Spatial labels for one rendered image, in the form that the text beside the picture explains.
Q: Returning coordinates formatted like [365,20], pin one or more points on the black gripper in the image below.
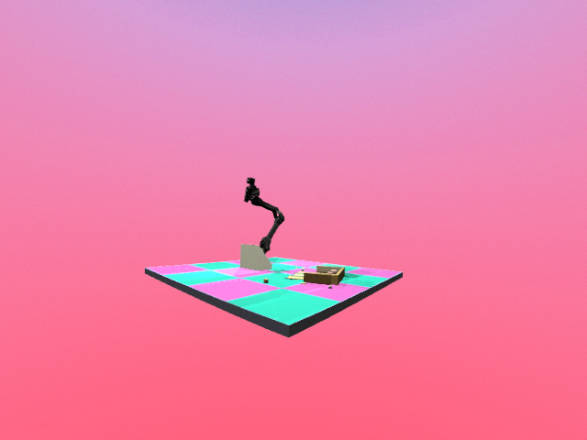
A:
[249,191]

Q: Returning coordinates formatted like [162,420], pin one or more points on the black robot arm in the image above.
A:
[266,241]

